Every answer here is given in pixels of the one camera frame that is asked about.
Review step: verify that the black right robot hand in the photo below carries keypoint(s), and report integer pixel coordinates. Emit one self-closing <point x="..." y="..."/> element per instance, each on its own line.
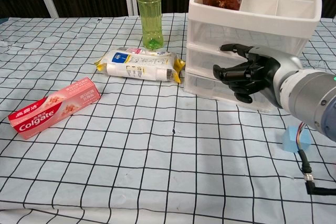
<point x="262" y="73"/>

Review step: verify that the blue foam block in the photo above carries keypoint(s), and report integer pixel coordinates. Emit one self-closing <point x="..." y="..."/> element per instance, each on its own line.
<point x="291" y="140"/>

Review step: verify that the clear empty drawer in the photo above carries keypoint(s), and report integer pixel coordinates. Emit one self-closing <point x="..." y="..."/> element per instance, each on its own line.
<point x="204" y="85"/>
<point x="202" y="60"/>

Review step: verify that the pink Colgate toothpaste box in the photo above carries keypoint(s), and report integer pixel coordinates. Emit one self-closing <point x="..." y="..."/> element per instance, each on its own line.
<point x="52" y="110"/>

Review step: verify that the white wet wipes pack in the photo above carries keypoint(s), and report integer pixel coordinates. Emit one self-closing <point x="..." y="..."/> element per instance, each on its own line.
<point x="139" y="62"/>

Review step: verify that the green plastic bottle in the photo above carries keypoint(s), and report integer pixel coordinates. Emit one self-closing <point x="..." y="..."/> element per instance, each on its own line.
<point x="149" y="11"/>

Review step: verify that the white black checkered tablecloth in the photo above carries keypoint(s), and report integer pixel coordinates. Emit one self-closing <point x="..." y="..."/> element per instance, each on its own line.
<point x="157" y="155"/>

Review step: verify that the white plastic drawer organizer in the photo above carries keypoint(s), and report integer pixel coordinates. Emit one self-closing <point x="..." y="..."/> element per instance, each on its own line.
<point x="252" y="16"/>

